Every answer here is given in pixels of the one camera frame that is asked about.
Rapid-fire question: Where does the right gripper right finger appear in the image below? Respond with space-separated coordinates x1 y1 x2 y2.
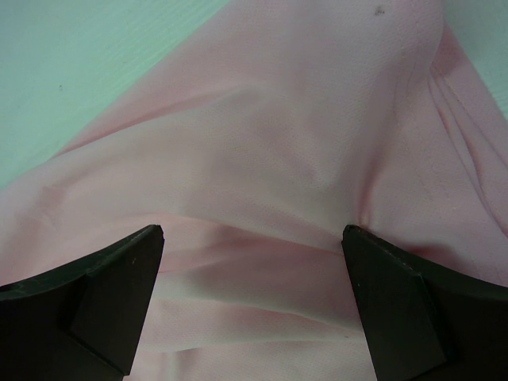
341 225 507 381

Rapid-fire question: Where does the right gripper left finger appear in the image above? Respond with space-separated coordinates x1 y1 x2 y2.
1 225 164 381

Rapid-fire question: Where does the pink t shirt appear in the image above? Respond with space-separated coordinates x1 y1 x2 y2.
1 1 507 380

